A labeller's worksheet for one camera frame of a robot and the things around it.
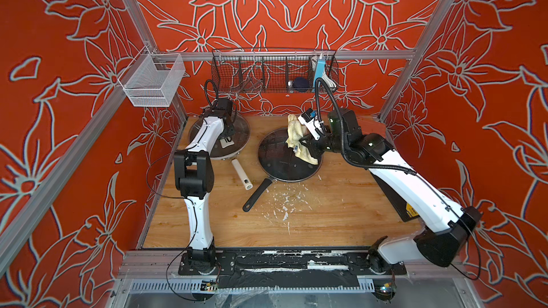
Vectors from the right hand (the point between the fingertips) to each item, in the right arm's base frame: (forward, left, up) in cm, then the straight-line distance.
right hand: (296, 138), depth 70 cm
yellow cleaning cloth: (+1, 0, +3) cm, 3 cm away
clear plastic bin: (+33, +63, +1) cm, 71 cm away
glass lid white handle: (+21, +25, -24) cm, 41 cm away
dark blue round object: (+39, -5, -6) cm, 40 cm away
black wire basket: (+45, +11, -2) cm, 46 cm away
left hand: (+20, +32, -19) cm, 42 cm away
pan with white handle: (0, +22, -21) cm, 31 cm away
